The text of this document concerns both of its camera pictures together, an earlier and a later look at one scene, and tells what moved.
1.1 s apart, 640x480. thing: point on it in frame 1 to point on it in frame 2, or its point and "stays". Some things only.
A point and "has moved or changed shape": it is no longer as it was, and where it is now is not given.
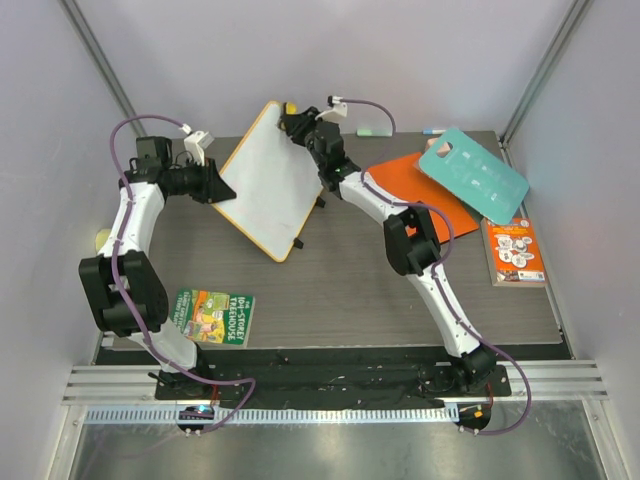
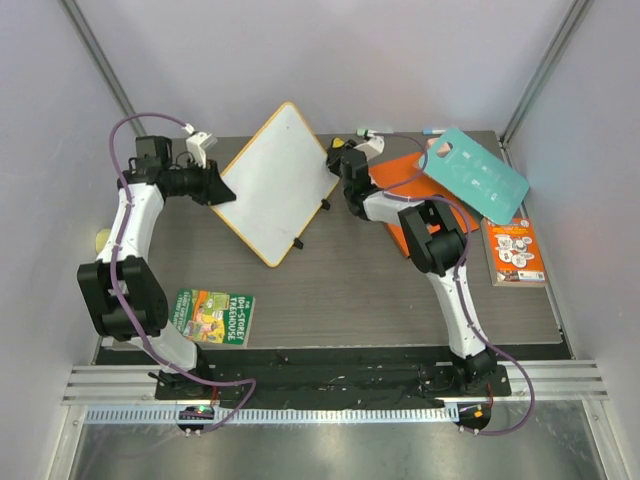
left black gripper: [214, 188] stays
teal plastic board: [474, 175] stays
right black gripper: [298, 123] to [342, 161]
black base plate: [336, 378] stays
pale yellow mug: [102, 236] stays
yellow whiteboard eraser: [291, 108] has moved or changed shape
